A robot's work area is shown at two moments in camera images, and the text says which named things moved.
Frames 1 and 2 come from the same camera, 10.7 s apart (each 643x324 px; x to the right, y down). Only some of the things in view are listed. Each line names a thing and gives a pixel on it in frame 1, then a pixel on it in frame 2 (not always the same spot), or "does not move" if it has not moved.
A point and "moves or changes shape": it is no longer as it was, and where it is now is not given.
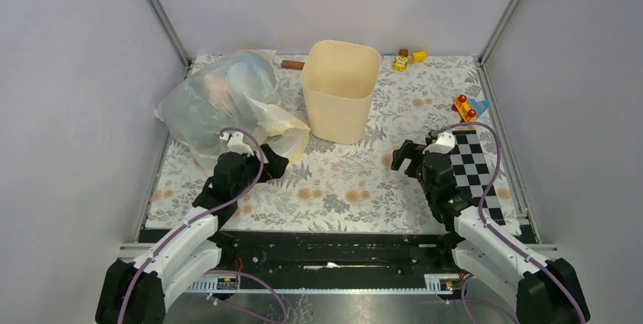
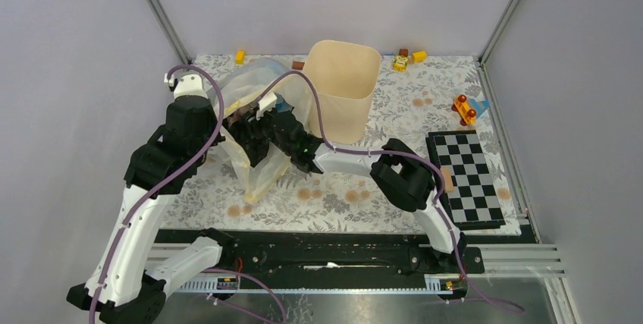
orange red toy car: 466,114 does not move
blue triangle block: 480,105 does not move
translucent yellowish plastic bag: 231,90 moves or changes shape
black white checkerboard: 472,173 does not move
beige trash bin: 339,80 does not move
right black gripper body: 411,151 to 264,127
